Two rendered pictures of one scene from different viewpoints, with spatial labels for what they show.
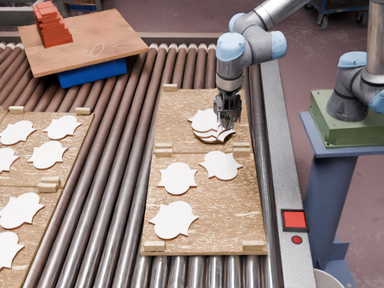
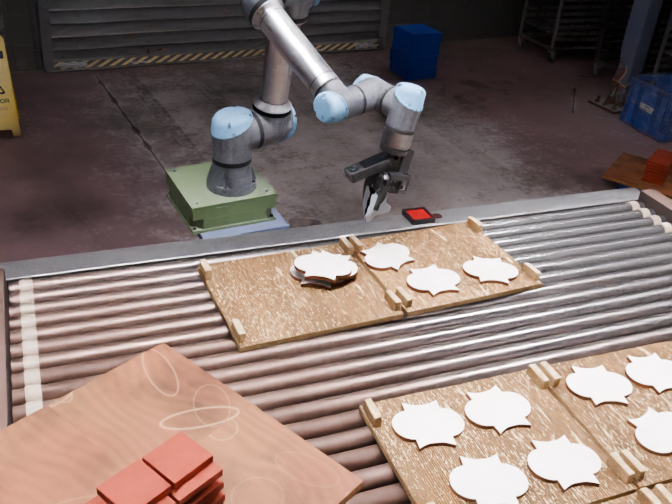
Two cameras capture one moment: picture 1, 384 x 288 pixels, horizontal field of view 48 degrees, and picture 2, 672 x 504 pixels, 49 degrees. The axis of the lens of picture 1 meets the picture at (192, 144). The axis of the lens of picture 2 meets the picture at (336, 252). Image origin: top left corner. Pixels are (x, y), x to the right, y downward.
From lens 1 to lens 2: 2.41 m
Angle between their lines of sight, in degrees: 90
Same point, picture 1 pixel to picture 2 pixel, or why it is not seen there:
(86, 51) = (214, 435)
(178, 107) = (284, 316)
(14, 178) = (566, 426)
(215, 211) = (453, 251)
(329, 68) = not seen: outside the picture
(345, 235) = not seen: hidden behind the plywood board
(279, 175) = (361, 230)
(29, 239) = (615, 361)
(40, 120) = (431, 471)
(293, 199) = (389, 220)
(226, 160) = (377, 252)
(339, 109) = (251, 178)
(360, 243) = not seen: hidden behind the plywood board
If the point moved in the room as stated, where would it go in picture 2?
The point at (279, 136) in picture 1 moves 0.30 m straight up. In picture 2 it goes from (291, 235) to (296, 136)
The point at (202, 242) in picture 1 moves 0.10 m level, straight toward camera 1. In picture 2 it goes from (494, 252) to (523, 246)
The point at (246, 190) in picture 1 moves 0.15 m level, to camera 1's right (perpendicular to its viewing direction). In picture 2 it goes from (407, 238) to (381, 214)
